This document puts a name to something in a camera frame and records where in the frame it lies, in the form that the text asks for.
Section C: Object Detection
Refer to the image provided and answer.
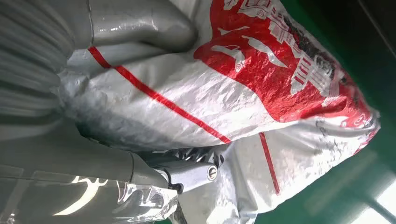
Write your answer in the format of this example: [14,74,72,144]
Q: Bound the green conveyor belt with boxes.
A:
[254,0,396,224]

